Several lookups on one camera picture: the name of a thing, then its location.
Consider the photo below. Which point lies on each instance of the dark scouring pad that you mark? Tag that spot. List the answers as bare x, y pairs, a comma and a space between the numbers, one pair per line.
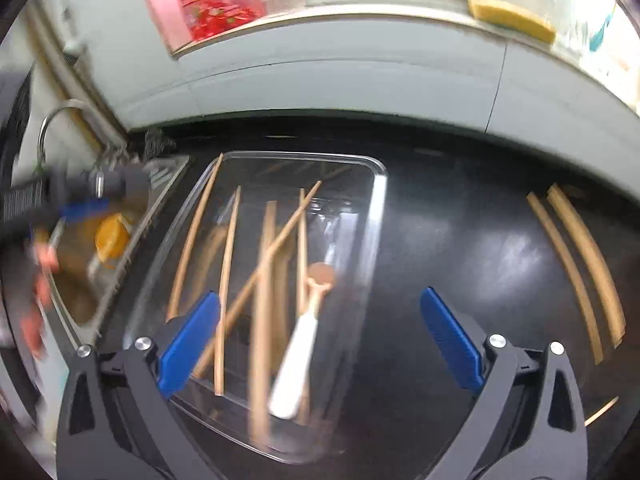
159, 142

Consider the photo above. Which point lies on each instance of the yellow round dish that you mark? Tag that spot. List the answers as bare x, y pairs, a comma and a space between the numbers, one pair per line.
114, 237

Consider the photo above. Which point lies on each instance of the person's left hand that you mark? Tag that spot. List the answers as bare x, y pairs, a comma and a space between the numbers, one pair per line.
44, 260

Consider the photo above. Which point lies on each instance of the pile of wooden chopsticks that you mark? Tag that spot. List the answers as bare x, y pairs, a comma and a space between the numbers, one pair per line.
262, 310

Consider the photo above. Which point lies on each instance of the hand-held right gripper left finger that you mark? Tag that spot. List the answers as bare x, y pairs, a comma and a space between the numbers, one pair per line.
192, 340

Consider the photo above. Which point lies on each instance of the long thin bamboo stick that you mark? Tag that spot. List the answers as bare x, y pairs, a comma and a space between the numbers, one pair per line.
192, 240

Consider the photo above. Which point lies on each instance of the teal plastic stick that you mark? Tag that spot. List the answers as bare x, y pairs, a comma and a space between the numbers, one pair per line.
602, 30

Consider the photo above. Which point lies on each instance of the stainless steel sink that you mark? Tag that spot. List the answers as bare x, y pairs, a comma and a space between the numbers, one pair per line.
80, 285

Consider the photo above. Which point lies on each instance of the red printed package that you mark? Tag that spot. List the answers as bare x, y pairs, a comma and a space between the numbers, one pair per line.
215, 5

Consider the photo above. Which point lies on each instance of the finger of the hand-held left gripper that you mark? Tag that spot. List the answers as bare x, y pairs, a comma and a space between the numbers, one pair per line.
85, 208
120, 182

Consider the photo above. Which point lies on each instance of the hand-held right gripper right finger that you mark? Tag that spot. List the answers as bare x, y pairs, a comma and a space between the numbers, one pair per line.
450, 340

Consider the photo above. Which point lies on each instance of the chrome faucet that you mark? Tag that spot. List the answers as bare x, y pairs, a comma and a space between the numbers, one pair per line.
52, 112

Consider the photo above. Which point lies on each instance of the yellow sponge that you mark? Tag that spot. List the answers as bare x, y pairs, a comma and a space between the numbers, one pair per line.
510, 17

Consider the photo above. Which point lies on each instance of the clear plastic container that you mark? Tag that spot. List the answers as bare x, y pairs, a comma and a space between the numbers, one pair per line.
345, 200

